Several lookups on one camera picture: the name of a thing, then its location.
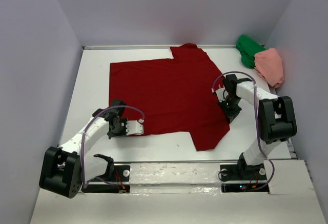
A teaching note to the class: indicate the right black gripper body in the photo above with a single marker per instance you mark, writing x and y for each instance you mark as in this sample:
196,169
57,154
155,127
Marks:
230,107

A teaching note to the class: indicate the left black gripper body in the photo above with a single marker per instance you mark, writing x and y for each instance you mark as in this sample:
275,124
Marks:
120,130

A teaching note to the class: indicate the red t shirt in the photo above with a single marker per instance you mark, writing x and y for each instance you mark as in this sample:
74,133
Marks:
174,94

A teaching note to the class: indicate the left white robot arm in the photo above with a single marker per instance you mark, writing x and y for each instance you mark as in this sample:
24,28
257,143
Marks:
67,168

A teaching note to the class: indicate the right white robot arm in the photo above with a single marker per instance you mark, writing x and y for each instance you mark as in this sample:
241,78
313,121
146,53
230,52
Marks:
275,122

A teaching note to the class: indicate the pink t shirt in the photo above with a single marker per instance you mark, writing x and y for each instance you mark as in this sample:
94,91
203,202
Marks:
269,66

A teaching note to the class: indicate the green t shirt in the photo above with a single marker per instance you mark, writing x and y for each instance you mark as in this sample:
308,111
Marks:
248,48

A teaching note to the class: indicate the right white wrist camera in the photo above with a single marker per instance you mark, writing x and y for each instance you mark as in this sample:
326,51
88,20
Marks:
219,93

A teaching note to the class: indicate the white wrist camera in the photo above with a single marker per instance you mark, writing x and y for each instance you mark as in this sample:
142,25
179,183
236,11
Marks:
219,93
134,127

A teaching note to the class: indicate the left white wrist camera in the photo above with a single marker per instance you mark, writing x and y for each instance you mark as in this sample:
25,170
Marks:
134,127

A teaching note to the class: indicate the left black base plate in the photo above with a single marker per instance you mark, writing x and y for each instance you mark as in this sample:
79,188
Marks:
118,183

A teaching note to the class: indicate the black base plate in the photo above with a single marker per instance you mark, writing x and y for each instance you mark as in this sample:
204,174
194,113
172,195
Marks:
118,183
235,181

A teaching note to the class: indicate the aluminium rail frame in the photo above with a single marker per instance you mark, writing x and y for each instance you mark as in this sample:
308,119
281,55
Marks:
135,47

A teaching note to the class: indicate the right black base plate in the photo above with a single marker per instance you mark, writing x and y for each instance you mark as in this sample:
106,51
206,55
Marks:
235,181

